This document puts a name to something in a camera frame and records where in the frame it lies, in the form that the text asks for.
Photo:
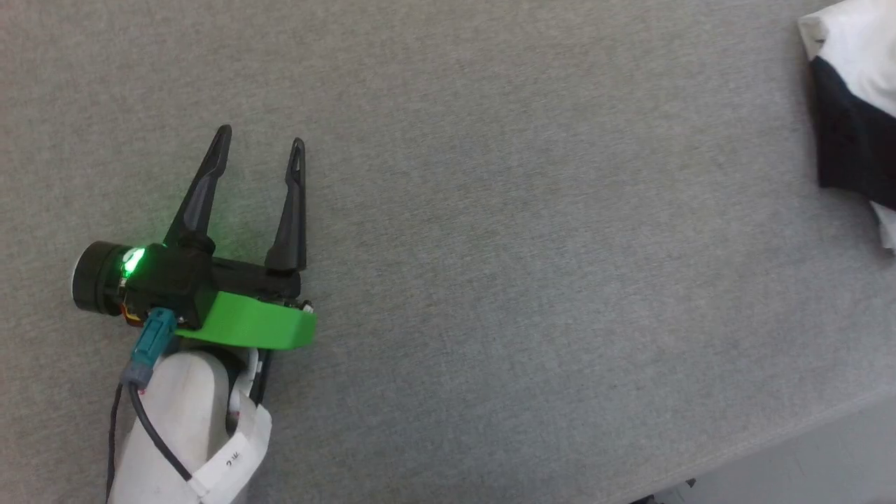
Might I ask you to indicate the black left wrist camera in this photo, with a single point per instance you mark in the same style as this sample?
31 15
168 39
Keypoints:
168 280

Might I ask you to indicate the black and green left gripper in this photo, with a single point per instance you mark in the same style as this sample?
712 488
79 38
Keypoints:
259 322

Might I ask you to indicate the black and white garment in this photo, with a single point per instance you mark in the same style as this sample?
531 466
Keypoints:
850 147

